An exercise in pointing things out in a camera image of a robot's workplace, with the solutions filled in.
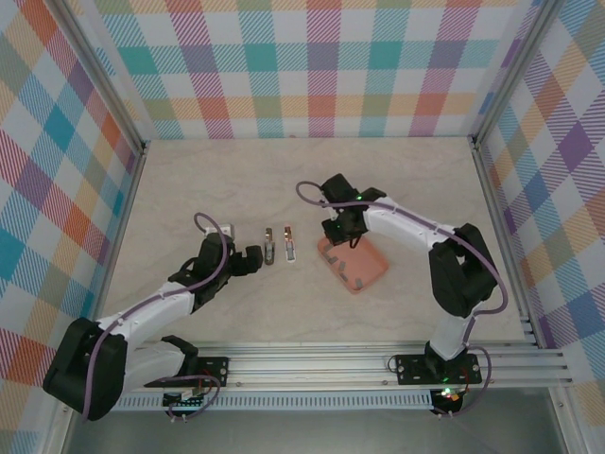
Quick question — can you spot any long aluminium base rail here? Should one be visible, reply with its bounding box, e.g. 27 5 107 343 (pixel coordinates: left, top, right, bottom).
50 340 574 393

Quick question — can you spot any left aluminium frame post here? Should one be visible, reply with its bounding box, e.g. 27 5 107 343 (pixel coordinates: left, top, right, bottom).
55 0 148 151

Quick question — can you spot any white slotted cable duct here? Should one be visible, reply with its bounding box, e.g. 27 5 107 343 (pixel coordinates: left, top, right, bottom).
75 394 435 411

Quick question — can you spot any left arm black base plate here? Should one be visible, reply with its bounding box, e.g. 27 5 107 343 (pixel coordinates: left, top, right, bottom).
143 356 232 390

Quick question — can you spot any left aluminium side rail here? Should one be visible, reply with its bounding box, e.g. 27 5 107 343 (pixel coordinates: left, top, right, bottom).
82 141 151 356

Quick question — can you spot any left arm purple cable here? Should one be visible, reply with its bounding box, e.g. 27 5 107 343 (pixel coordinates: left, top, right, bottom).
82 212 236 423

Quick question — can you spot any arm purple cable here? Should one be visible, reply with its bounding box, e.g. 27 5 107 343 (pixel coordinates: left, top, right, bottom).
295 180 510 420
82 212 236 423

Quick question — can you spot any aluminium frame post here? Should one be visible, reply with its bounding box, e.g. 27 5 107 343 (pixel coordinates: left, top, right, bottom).
470 0 562 146
55 0 148 151

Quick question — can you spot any aluminium side rail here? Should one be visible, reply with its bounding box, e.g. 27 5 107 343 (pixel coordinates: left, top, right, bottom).
82 141 151 356
471 136 543 349

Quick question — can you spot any pink plastic tray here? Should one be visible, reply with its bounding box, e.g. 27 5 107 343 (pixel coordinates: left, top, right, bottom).
315 236 390 295

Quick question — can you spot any silver USB stick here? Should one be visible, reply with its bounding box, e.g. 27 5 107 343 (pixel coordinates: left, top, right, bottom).
263 226 279 268

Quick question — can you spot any right aluminium side rail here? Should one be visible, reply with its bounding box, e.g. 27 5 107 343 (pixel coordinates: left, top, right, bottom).
471 136 543 349

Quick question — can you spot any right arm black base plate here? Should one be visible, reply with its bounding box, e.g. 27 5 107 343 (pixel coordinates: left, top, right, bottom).
393 353 484 387

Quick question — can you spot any right aluminium frame post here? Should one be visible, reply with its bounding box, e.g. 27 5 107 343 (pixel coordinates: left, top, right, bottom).
470 0 562 146

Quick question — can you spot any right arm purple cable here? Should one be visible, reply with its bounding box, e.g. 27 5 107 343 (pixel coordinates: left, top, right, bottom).
295 180 510 420

